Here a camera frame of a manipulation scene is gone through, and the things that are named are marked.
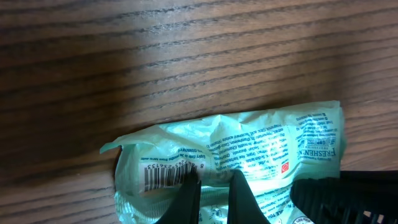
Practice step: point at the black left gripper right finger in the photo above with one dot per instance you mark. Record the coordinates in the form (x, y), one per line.
(242, 205)

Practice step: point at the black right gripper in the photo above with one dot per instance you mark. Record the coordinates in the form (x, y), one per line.
(354, 197)

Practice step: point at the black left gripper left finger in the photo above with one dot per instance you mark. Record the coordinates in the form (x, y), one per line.
(185, 207)

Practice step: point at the teal snack packet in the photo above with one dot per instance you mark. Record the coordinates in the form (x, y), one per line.
(272, 148)

